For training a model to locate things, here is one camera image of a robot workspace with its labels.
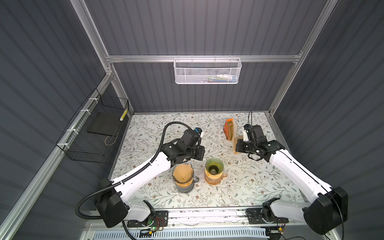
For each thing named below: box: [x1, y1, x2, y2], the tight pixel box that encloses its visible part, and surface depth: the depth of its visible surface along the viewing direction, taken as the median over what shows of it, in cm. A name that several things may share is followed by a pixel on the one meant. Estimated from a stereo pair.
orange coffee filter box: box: [223, 118, 237, 142], surface depth 104 cm
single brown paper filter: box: [173, 164, 194, 183], surface depth 77 cm
